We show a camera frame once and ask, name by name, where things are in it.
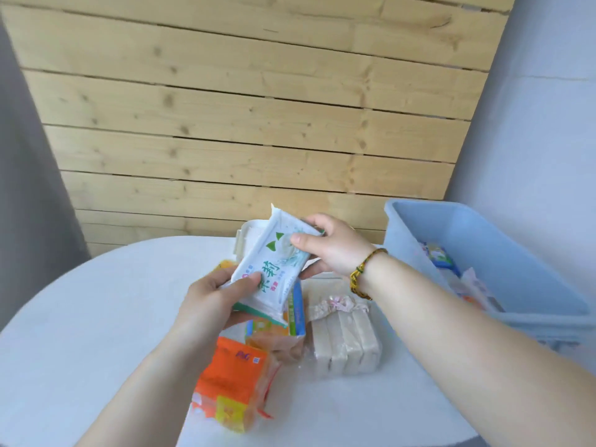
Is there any person's right hand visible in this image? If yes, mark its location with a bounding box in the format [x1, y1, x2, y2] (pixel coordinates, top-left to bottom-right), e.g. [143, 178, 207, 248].
[290, 213, 388, 295]

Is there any person's left hand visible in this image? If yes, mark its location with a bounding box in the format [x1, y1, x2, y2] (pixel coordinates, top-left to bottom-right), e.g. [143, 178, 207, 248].
[171, 266, 262, 364]

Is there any white green soap packet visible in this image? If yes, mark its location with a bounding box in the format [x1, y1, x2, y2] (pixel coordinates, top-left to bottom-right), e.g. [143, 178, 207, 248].
[220, 204, 326, 327]

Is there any person's right forearm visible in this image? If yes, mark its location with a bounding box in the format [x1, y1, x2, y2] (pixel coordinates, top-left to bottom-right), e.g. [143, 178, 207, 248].
[355, 250, 596, 447]

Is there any person's left forearm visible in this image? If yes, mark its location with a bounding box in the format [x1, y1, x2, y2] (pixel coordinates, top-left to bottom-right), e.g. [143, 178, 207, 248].
[76, 331, 220, 447]

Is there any white plastic soap box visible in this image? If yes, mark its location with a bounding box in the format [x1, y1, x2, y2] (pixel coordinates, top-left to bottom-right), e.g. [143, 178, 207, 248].
[234, 219, 280, 268]

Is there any blue edged orange soap pack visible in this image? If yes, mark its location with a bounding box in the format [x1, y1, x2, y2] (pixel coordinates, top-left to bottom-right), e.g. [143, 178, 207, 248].
[245, 279, 307, 364]

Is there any orange soap packet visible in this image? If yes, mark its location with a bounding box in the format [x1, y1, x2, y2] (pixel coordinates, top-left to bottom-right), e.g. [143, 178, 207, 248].
[190, 337, 281, 434]

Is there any clear bag of beige soaps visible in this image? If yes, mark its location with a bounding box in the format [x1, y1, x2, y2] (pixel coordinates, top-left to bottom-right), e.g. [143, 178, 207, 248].
[300, 273, 383, 378]

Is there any blue yellow packet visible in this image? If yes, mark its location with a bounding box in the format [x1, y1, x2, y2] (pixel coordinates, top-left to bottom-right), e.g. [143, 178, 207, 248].
[420, 242, 463, 277]

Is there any wooden plank panel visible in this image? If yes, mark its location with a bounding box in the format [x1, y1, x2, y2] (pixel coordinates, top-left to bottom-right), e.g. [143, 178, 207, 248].
[0, 0, 517, 257]

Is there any white pink packet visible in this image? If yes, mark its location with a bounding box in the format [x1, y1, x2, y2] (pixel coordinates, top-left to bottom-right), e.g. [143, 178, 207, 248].
[446, 267, 505, 313]

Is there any light blue plastic bin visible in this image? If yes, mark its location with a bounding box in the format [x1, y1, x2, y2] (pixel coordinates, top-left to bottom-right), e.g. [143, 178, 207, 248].
[384, 198, 596, 352]

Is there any green yellow beaded bracelet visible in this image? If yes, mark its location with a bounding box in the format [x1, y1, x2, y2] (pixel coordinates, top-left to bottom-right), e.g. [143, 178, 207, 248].
[349, 247, 389, 301]

